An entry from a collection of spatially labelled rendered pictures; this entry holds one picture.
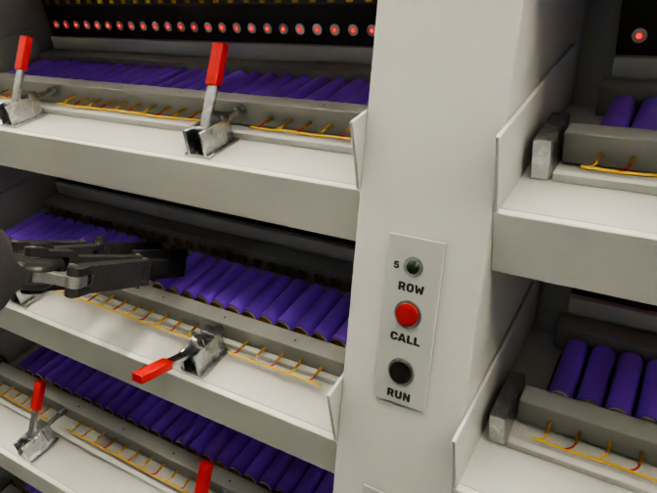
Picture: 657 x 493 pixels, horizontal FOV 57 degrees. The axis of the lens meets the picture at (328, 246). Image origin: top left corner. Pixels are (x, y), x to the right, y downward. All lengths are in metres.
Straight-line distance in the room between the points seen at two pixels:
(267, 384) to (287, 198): 0.17
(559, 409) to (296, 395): 0.21
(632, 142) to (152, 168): 0.38
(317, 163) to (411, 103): 0.10
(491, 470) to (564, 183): 0.21
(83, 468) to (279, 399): 0.34
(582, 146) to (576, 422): 0.20
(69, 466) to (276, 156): 0.48
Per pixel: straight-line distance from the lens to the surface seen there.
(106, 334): 0.67
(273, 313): 0.59
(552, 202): 0.40
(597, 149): 0.44
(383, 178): 0.42
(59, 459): 0.83
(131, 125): 0.64
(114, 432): 0.80
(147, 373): 0.53
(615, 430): 0.48
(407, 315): 0.42
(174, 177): 0.54
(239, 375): 0.56
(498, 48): 0.39
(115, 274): 0.56
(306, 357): 0.54
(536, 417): 0.50
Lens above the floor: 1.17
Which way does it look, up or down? 14 degrees down
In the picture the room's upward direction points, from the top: 5 degrees clockwise
